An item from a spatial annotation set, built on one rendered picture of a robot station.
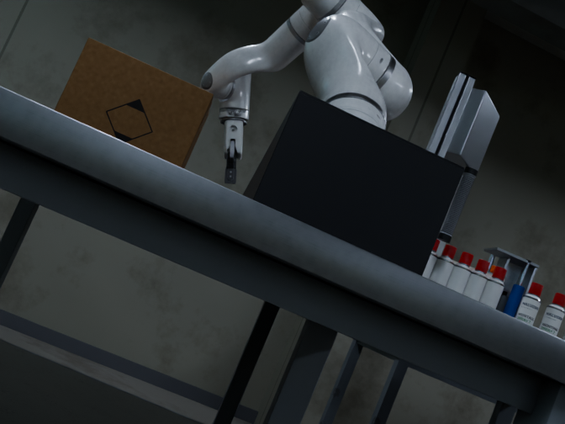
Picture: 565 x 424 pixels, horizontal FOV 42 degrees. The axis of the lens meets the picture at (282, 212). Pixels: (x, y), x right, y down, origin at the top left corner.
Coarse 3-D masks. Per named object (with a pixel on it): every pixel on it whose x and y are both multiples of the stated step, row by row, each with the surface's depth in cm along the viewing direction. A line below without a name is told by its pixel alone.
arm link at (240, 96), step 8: (240, 80) 206; (248, 80) 207; (232, 88) 203; (240, 88) 205; (248, 88) 207; (232, 96) 204; (240, 96) 205; (248, 96) 208; (224, 104) 206; (232, 104) 205; (240, 104) 205; (248, 104) 208
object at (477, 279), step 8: (480, 264) 210; (488, 264) 210; (472, 272) 210; (480, 272) 209; (472, 280) 208; (480, 280) 208; (472, 288) 208; (480, 288) 208; (472, 296) 207; (480, 296) 209
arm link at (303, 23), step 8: (304, 0) 172; (312, 0) 170; (320, 0) 169; (328, 0) 169; (336, 0) 170; (344, 0) 170; (304, 8) 190; (312, 8) 172; (320, 8) 171; (328, 8) 170; (336, 8) 170; (296, 16) 192; (304, 16) 190; (312, 16) 189; (320, 16) 172; (328, 16) 172; (296, 24) 191; (304, 24) 190; (312, 24) 190; (296, 32) 192; (304, 32) 191; (304, 40) 193
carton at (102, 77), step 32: (96, 64) 163; (128, 64) 164; (64, 96) 162; (96, 96) 163; (128, 96) 164; (160, 96) 165; (192, 96) 166; (96, 128) 162; (128, 128) 163; (160, 128) 164; (192, 128) 165
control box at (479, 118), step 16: (480, 96) 196; (464, 112) 197; (480, 112) 197; (496, 112) 207; (464, 128) 196; (480, 128) 200; (464, 144) 195; (480, 144) 204; (448, 160) 203; (464, 160) 198; (480, 160) 207
